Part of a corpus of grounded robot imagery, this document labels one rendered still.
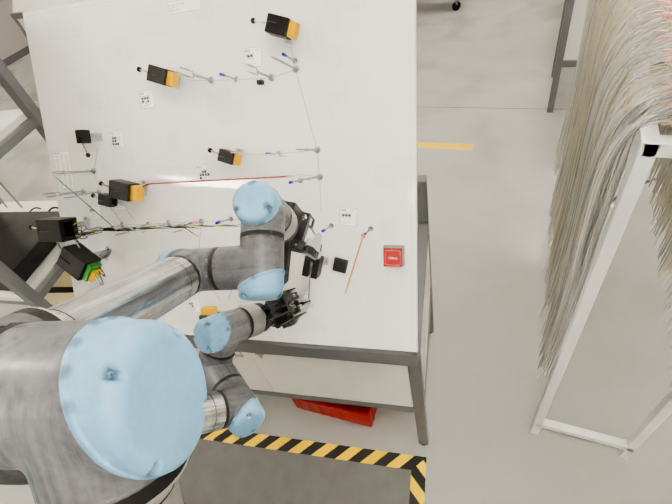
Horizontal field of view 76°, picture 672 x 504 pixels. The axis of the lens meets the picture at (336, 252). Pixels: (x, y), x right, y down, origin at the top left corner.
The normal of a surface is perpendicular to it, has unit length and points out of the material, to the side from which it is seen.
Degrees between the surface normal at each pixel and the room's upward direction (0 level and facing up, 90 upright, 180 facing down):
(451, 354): 0
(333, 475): 0
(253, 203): 31
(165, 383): 83
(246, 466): 0
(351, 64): 54
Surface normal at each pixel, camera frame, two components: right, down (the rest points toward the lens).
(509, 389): -0.19, -0.67
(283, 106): -0.26, 0.22
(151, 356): 0.96, -0.18
